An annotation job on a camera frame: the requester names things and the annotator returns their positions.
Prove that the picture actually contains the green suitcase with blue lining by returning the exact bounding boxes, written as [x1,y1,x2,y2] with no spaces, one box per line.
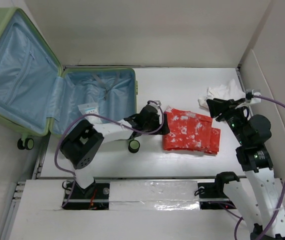
[0,7,138,150]

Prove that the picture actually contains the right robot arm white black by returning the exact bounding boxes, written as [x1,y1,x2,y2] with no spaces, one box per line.
[206,98,285,240]

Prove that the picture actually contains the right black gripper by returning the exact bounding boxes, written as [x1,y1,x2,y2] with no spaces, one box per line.
[205,97,248,145]

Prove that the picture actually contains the white blue plastic packet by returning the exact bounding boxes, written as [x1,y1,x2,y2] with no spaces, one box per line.
[78,102,102,124]

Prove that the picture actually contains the silver tape strip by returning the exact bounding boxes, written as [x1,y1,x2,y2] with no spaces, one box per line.
[108,180,200,211]

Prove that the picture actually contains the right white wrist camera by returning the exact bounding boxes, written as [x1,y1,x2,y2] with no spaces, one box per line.
[245,89,261,105]

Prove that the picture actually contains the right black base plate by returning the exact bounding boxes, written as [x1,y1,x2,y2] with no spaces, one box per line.
[194,182,236,210]

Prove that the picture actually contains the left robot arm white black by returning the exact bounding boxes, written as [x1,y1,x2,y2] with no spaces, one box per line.
[59,101,170,199]

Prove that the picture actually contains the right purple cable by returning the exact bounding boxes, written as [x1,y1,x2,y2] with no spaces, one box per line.
[222,91,285,240]

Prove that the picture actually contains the red white patterned cloth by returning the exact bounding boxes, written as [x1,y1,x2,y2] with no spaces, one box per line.
[162,106,221,155]

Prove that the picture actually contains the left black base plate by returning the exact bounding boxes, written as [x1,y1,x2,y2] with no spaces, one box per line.
[62,180,110,211]

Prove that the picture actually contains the purple cable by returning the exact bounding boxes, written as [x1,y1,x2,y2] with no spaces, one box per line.
[54,99,167,208]
[222,91,285,240]

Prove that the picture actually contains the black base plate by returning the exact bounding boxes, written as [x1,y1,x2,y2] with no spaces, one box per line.
[194,182,236,210]
[62,180,110,211]

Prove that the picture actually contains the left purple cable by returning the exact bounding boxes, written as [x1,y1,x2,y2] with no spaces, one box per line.
[54,99,167,208]

